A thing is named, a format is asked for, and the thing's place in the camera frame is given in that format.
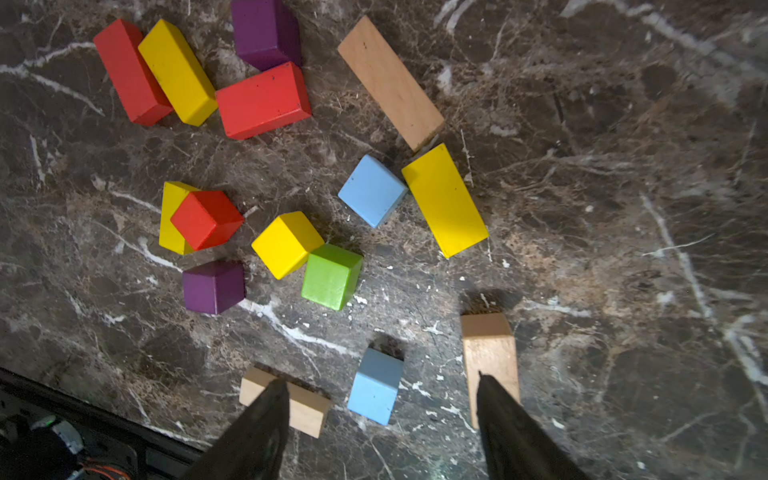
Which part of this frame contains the long yellow block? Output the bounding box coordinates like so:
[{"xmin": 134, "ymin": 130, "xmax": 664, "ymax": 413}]
[
  {"xmin": 138, "ymin": 19, "xmax": 218, "ymax": 127},
  {"xmin": 402, "ymin": 143, "xmax": 489, "ymax": 258}
]

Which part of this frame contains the tan block right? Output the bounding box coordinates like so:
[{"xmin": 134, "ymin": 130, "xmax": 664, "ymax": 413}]
[{"xmin": 460, "ymin": 313, "xmax": 521, "ymax": 430}]

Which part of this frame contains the green cube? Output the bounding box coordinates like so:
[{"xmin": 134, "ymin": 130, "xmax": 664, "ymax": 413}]
[{"xmin": 301, "ymin": 244, "xmax": 363, "ymax": 311}]

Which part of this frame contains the long yellow block right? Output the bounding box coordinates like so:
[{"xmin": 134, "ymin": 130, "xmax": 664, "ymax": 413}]
[{"xmin": 402, "ymin": 143, "xmax": 489, "ymax": 258}]

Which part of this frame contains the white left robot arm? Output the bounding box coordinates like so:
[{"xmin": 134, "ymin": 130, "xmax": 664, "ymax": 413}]
[{"xmin": 1, "ymin": 415, "xmax": 84, "ymax": 479}]

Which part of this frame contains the small red cube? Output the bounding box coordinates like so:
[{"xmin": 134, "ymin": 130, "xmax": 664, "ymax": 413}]
[{"xmin": 171, "ymin": 191, "xmax": 245, "ymax": 251}]

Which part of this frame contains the narrow yellow block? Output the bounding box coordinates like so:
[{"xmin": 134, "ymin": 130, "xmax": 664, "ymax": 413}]
[{"xmin": 158, "ymin": 181, "xmax": 202, "ymax": 256}]

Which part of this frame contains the purple block lower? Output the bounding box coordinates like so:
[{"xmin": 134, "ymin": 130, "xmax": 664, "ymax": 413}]
[{"xmin": 182, "ymin": 260, "xmax": 246, "ymax": 315}]

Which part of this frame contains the long red block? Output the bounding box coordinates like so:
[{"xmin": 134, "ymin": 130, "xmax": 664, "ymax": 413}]
[
  {"xmin": 216, "ymin": 62, "xmax": 312, "ymax": 140},
  {"xmin": 94, "ymin": 19, "xmax": 173, "ymax": 126}
]

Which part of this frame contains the purple block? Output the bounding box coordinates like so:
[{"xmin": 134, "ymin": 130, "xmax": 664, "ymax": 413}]
[
  {"xmin": 230, "ymin": 0, "xmax": 303, "ymax": 72},
  {"xmin": 182, "ymin": 260, "xmax": 246, "ymax": 315}
]

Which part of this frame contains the long tan block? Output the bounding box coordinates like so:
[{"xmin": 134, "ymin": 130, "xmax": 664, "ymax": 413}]
[
  {"xmin": 338, "ymin": 15, "xmax": 445, "ymax": 151},
  {"xmin": 239, "ymin": 368, "xmax": 331, "ymax": 438}
]

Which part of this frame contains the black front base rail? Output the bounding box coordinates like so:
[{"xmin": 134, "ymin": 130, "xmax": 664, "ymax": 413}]
[{"xmin": 1, "ymin": 369, "xmax": 202, "ymax": 479}]

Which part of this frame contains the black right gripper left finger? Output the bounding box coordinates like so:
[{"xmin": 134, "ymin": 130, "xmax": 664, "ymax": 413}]
[{"xmin": 182, "ymin": 380, "xmax": 290, "ymax": 480}]

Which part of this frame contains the long tan block upper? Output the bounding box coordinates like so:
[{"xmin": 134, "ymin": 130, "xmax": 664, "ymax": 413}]
[{"xmin": 338, "ymin": 15, "xmax": 445, "ymax": 151}]

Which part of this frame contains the small blue block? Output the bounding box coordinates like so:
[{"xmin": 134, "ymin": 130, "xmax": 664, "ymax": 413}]
[{"xmin": 338, "ymin": 155, "xmax": 408, "ymax": 228}]

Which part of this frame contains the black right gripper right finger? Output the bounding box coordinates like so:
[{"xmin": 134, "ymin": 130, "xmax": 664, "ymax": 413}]
[{"xmin": 476, "ymin": 374, "xmax": 589, "ymax": 480}]

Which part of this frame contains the purple block upper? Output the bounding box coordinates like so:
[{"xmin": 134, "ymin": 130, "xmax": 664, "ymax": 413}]
[{"xmin": 230, "ymin": 0, "xmax": 303, "ymax": 72}]

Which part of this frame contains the long tan block bottom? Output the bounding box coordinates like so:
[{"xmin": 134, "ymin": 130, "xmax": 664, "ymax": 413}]
[{"xmin": 239, "ymin": 368, "xmax": 331, "ymax": 438}]

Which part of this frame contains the blue cube lower middle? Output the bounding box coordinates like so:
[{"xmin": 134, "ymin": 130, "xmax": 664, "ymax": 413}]
[{"xmin": 347, "ymin": 348, "xmax": 404, "ymax": 426}]

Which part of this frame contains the small yellow cube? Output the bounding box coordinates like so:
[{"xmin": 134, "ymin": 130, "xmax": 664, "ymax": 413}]
[{"xmin": 252, "ymin": 211, "xmax": 325, "ymax": 280}]

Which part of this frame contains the long red block left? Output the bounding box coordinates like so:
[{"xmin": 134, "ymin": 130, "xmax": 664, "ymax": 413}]
[{"xmin": 94, "ymin": 19, "xmax": 173, "ymax": 126}]

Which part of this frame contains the long yellow block left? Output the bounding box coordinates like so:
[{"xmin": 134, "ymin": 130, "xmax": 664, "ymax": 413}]
[{"xmin": 138, "ymin": 19, "xmax": 218, "ymax": 127}]

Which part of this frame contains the long red block middle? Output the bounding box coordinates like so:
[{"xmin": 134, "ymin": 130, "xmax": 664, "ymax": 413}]
[{"xmin": 216, "ymin": 62, "xmax": 312, "ymax": 140}]

